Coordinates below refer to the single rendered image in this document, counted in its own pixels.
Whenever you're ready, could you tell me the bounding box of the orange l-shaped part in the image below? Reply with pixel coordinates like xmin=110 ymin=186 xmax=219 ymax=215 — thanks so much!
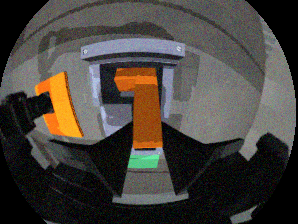
xmin=113 ymin=67 xmax=164 ymax=148

